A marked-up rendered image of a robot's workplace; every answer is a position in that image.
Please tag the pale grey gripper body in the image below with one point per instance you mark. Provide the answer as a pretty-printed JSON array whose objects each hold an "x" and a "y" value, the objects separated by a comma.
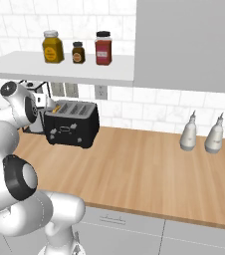
[{"x": 50, "y": 103}]

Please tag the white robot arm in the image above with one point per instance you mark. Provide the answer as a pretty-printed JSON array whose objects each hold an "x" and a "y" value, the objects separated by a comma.
[{"x": 5, "y": 156}]

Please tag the orange-brown bread slice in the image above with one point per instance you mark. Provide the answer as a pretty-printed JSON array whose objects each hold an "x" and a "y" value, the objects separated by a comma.
[{"x": 55, "y": 109}]

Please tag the grey toaster lever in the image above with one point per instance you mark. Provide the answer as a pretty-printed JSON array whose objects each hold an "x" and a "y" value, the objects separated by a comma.
[
  {"x": 52, "y": 132},
  {"x": 73, "y": 126}
]

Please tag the black four-slot toaster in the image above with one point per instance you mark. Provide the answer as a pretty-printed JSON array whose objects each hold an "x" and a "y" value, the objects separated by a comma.
[{"x": 81, "y": 127}]

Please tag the yellow jar with silver lid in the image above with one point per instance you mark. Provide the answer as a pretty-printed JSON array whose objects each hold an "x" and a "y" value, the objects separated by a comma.
[{"x": 53, "y": 48}]

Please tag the small brown jar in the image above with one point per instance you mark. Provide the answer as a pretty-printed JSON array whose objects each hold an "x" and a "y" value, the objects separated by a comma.
[{"x": 78, "y": 53}]

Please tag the red jar with black lid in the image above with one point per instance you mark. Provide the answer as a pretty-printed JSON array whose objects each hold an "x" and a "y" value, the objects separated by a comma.
[{"x": 103, "y": 50}]

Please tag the white squeeze bottle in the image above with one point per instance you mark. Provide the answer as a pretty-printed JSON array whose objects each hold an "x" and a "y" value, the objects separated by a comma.
[
  {"x": 214, "y": 137},
  {"x": 188, "y": 134}
]

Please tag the grey drawer front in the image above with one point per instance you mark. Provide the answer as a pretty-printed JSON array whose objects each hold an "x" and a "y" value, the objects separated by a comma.
[
  {"x": 204, "y": 237},
  {"x": 141, "y": 220}
]

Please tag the grey cupboard door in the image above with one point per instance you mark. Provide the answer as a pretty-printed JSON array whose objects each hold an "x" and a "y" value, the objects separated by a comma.
[{"x": 117, "y": 242}]

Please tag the grey wall socket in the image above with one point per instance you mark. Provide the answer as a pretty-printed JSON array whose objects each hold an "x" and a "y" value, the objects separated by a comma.
[
  {"x": 57, "y": 89},
  {"x": 71, "y": 90},
  {"x": 101, "y": 92}
]

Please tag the white wall shelf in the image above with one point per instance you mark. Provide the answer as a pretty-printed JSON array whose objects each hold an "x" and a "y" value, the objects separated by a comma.
[{"x": 51, "y": 68}]

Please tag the grey wall cupboard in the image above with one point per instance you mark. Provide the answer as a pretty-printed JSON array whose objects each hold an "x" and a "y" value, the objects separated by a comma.
[{"x": 187, "y": 43}]

